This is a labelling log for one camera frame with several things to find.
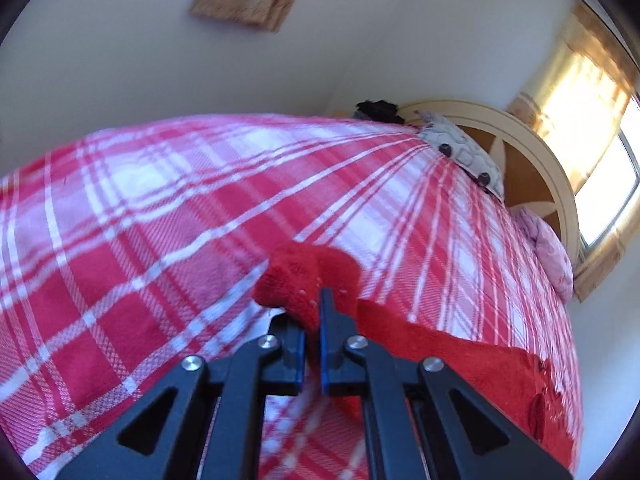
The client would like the red white plaid blanket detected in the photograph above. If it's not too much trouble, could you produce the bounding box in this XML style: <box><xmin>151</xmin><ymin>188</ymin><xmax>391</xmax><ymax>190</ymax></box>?
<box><xmin>0</xmin><ymin>114</ymin><xmax>583</xmax><ymax>480</ymax></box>

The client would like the golden sunlit curtain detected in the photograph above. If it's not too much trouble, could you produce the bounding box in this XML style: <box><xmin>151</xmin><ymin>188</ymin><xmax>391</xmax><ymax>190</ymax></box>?
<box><xmin>507</xmin><ymin>2</ymin><xmax>638</xmax><ymax>196</ymax></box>

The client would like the pink pillow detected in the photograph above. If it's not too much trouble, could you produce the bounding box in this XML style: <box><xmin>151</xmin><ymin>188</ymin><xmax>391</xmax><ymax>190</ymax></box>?
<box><xmin>515</xmin><ymin>207</ymin><xmax>575</xmax><ymax>303</ymax></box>

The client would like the cream arched wooden headboard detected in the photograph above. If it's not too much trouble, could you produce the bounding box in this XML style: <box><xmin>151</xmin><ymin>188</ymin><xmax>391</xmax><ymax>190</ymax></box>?
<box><xmin>395</xmin><ymin>99</ymin><xmax>581</xmax><ymax>261</ymax></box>

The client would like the window behind headboard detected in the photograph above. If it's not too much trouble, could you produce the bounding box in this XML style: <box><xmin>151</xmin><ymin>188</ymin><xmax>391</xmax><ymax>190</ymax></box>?
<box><xmin>575</xmin><ymin>95</ymin><xmax>640</xmax><ymax>251</ymax></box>

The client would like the black object beside bed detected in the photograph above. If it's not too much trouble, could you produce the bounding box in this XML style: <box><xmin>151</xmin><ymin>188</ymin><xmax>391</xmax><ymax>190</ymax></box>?
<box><xmin>355</xmin><ymin>100</ymin><xmax>405</xmax><ymax>125</ymax></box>

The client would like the red knitted sweater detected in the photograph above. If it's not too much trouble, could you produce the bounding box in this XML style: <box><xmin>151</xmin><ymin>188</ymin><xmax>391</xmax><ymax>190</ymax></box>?
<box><xmin>252</xmin><ymin>242</ymin><xmax>576</xmax><ymax>471</ymax></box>

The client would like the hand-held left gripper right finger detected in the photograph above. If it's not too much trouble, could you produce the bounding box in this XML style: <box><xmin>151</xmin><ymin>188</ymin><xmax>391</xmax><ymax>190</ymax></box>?
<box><xmin>319</xmin><ymin>287</ymin><xmax>573</xmax><ymax>480</ymax></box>

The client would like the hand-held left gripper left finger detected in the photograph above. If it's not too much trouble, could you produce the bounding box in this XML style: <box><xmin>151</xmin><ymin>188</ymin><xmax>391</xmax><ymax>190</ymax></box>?
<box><xmin>55</xmin><ymin>310</ymin><xmax>307</xmax><ymax>480</ymax></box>

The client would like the grey patterned pillow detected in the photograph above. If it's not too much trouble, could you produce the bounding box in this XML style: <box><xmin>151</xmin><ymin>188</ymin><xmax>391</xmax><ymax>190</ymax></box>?
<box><xmin>415</xmin><ymin>110</ymin><xmax>506</xmax><ymax>201</ymax></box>

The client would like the tan curtain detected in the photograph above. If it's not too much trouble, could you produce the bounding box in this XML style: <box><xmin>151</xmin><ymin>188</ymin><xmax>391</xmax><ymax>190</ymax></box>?
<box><xmin>572</xmin><ymin>240</ymin><xmax>631</xmax><ymax>303</ymax></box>

